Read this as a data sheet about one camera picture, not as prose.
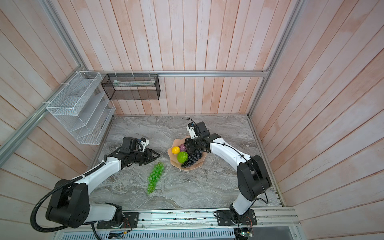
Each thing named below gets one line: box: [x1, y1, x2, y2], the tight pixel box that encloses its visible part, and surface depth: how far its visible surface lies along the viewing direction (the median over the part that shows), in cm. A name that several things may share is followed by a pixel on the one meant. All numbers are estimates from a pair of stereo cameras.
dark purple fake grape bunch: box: [180, 151, 203, 168], surface depth 91 cm
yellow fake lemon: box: [171, 146, 181, 155], surface depth 95 cm
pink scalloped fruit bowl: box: [167, 135, 208, 171], surface depth 92 cm
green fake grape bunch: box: [147, 161, 165, 195], surface depth 86 cm
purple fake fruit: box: [180, 143, 187, 152], surface depth 96 cm
